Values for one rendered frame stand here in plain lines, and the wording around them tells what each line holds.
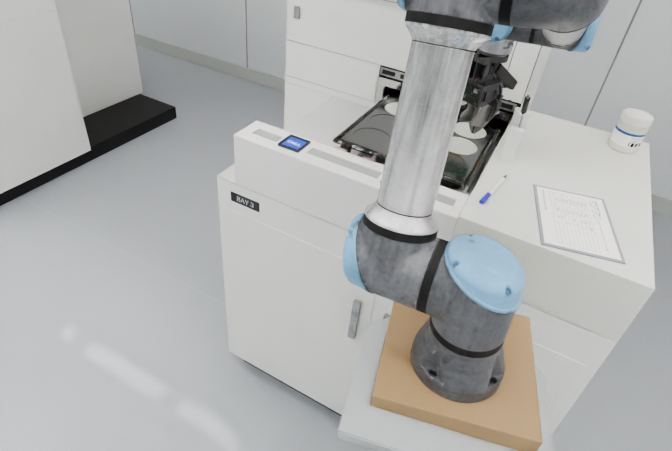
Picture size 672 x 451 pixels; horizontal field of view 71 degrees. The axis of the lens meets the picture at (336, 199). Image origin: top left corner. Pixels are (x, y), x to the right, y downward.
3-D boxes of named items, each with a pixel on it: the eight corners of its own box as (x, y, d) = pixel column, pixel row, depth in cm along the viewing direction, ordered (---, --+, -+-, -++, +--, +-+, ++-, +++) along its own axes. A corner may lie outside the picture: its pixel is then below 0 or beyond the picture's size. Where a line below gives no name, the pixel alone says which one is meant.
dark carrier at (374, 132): (389, 98, 152) (390, 96, 152) (495, 130, 141) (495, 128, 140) (340, 140, 127) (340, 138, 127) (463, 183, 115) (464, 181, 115)
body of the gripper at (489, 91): (453, 98, 115) (466, 49, 108) (476, 92, 120) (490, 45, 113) (477, 111, 110) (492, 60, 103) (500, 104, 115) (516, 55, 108)
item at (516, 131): (502, 149, 116) (519, 99, 108) (518, 154, 115) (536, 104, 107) (496, 160, 112) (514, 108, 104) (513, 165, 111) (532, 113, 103)
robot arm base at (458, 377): (511, 408, 73) (529, 367, 67) (412, 397, 73) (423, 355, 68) (492, 331, 85) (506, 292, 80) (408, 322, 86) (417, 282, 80)
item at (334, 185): (256, 166, 126) (256, 119, 118) (454, 244, 108) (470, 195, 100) (234, 183, 120) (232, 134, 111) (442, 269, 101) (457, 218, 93)
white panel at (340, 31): (288, 79, 176) (292, -39, 152) (506, 146, 149) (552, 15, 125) (284, 81, 174) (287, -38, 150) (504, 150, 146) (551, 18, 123)
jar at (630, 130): (607, 137, 127) (623, 105, 122) (636, 145, 125) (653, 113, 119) (606, 148, 122) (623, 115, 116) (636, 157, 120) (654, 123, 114)
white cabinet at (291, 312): (316, 263, 216) (331, 97, 168) (529, 359, 184) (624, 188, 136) (226, 368, 169) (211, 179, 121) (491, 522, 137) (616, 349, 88)
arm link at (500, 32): (536, 8, 86) (544, -3, 94) (475, -1, 90) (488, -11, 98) (524, 51, 91) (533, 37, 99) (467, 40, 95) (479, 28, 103)
